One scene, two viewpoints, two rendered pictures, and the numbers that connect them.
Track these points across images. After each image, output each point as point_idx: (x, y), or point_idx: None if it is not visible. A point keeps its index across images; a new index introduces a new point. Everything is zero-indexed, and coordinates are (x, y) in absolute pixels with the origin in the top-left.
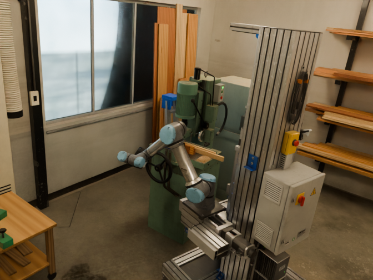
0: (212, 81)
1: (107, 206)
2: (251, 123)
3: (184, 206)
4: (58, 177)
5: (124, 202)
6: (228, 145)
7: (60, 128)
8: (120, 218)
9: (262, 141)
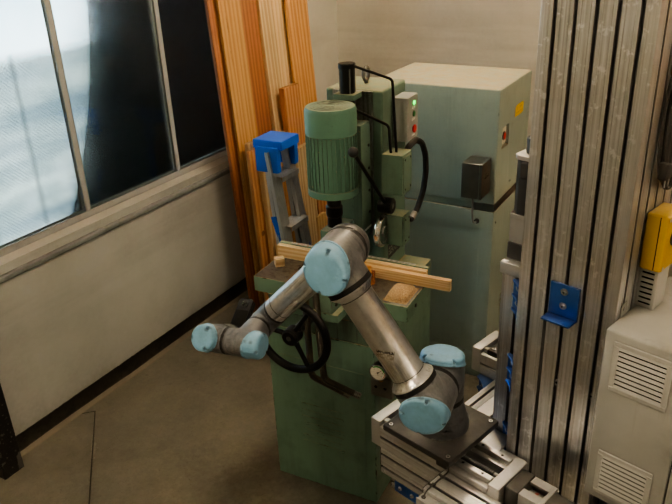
0: (387, 92)
1: (169, 438)
2: (549, 202)
3: (388, 434)
4: (33, 389)
5: (207, 417)
6: (437, 235)
7: (15, 270)
8: (208, 463)
9: (588, 248)
